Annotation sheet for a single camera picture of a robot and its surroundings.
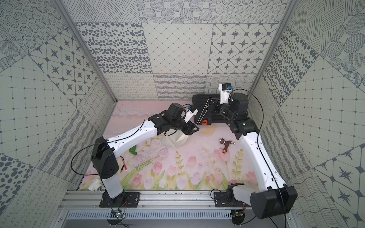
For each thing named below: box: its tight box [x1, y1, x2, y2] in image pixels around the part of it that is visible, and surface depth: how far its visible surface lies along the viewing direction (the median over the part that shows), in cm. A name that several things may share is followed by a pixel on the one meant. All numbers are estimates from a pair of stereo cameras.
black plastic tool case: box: [192, 93, 230, 126], surface depth 76 cm
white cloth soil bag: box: [159, 128, 190, 149], surface depth 80 cm
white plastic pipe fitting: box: [88, 182, 104, 192], surface depth 78 cm
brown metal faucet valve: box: [218, 137, 236, 154], surface depth 95 cm
